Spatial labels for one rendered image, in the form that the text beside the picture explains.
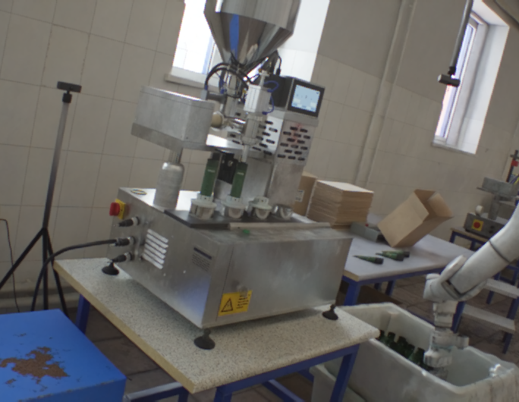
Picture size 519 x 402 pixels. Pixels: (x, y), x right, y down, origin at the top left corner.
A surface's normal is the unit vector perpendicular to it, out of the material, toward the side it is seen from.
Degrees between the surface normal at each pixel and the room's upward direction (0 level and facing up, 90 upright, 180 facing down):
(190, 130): 90
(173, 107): 90
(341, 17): 90
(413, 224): 90
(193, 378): 0
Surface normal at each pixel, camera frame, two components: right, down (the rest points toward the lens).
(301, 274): 0.69, 0.29
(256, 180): -0.69, -0.04
